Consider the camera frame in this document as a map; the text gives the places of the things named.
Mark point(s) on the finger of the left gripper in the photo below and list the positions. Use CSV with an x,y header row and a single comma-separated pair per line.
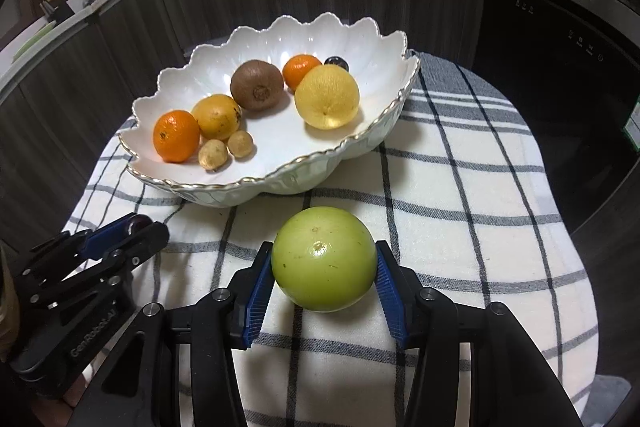
x,y
140,244
112,229

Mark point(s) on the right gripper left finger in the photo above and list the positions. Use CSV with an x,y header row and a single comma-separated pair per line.
x,y
138,382

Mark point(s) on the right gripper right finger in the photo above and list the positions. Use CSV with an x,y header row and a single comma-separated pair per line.
x,y
512,384

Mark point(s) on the large orange mandarin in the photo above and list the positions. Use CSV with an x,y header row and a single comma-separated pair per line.
x,y
176,136

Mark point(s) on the yellow mango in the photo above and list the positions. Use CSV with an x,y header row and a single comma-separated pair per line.
x,y
218,116

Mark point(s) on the green apple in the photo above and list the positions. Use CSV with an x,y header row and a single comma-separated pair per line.
x,y
324,259

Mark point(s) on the brown kiwi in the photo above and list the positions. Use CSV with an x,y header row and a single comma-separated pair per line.
x,y
257,85

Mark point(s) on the small orange mandarin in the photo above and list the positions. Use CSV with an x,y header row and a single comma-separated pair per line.
x,y
296,68

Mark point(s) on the yellow lemon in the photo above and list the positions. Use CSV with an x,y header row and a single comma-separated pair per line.
x,y
327,98

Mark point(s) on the dark wood kitchen cabinets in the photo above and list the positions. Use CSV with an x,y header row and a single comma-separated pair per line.
x,y
571,66

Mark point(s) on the white plaid cloth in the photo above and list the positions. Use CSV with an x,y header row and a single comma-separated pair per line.
x,y
457,189

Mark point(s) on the white scalloped ceramic bowl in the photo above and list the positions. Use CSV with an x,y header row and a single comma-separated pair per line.
x,y
289,157

